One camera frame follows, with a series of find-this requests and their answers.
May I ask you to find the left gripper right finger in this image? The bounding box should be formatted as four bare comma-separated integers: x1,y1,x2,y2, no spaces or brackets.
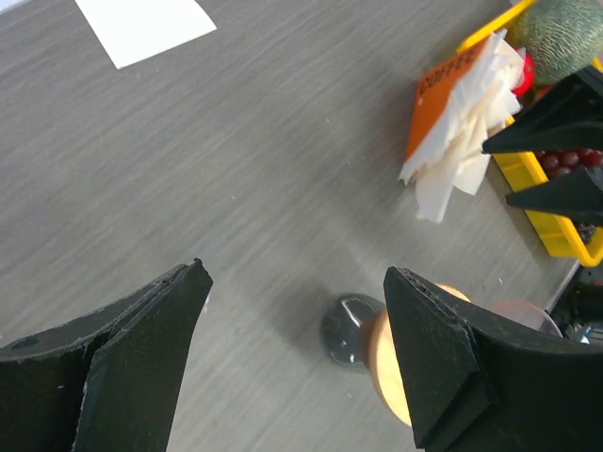
383,267,602,451

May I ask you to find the green netted melon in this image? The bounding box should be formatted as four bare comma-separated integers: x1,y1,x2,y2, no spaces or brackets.
507,0,602,87

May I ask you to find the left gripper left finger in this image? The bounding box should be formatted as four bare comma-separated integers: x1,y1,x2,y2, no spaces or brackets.
1,259,213,451

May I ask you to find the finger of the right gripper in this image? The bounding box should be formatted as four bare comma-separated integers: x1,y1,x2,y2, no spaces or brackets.
482,66,602,154
505,167,602,226

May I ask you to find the white paper sheet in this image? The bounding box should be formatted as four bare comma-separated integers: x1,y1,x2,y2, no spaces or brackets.
75,0,217,70

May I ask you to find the red apple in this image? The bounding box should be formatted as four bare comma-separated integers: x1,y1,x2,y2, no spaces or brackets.
513,47,535,99

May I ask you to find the dark glass cup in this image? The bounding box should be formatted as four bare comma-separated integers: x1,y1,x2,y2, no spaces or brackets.
319,294,384,372

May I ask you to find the yellow plastic tray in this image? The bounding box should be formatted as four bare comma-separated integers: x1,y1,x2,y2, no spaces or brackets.
456,1,602,267

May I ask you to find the dark red grape bunch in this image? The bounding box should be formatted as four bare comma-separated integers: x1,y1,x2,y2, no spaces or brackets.
535,148,602,179

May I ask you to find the white coffee filter stack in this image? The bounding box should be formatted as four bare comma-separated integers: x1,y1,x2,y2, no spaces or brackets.
399,29,523,223

